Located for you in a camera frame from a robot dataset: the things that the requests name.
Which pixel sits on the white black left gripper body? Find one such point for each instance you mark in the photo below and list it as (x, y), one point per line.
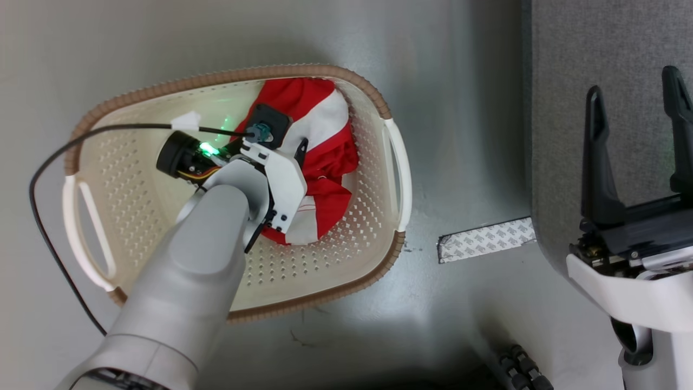
(284, 179)

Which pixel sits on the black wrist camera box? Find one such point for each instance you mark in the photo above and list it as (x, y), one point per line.
(272, 120)

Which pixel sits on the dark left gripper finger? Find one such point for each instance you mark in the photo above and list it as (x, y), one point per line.
(301, 151)

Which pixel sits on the grey fabric sofa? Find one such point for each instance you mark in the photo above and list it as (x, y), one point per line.
(595, 43)

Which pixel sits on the red and white garment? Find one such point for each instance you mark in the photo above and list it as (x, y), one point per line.
(330, 157)

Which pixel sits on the cream laundry basket brown rim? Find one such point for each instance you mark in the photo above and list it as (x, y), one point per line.
(325, 265)

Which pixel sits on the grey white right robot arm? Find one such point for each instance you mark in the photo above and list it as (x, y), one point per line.
(671, 357)

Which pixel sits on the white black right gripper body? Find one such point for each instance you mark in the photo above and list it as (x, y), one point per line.
(649, 276)

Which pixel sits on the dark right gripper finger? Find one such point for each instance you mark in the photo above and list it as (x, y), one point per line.
(683, 141)
(601, 179)

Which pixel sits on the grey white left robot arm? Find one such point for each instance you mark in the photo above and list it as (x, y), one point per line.
(184, 287)

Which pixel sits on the patterned grey floor tape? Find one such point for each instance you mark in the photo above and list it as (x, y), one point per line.
(487, 239)

